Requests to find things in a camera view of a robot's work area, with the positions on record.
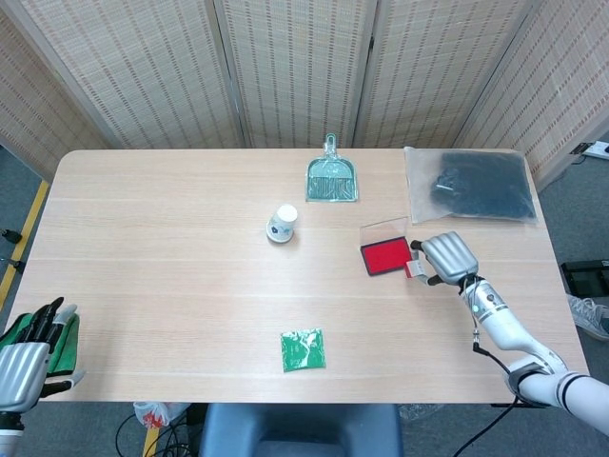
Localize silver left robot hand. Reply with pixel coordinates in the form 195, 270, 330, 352
0, 297, 87, 413

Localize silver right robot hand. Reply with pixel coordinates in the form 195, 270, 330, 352
409, 231, 480, 288

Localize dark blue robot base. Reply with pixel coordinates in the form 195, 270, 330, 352
197, 403, 404, 457

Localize red ink pad clear lid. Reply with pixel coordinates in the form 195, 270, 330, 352
359, 217, 416, 277

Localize green cloth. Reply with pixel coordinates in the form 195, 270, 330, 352
0, 311, 81, 375

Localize plastic bag with black contents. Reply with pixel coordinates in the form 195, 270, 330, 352
403, 146, 539, 226

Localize black box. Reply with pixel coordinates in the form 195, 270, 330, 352
560, 259, 609, 296

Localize green dustpan brush set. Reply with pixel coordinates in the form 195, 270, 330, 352
304, 133, 362, 205

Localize white red plastic bag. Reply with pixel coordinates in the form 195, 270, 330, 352
132, 401, 185, 427

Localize grey sneaker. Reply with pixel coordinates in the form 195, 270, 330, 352
566, 294, 609, 342

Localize white paper cup blue flower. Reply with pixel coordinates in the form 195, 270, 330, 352
264, 204, 299, 246

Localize green tea sachet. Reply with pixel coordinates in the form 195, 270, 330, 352
279, 328, 327, 374

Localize white power strip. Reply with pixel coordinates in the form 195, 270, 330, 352
572, 141, 609, 161

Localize woven folding screen panel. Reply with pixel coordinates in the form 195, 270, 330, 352
0, 0, 113, 177
9, 0, 251, 149
211, 0, 380, 149
351, 0, 546, 149
451, 0, 609, 191

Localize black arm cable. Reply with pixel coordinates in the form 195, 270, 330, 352
450, 280, 529, 457

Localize black floor cables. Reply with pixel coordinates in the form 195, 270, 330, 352
116, 408, 201, 457

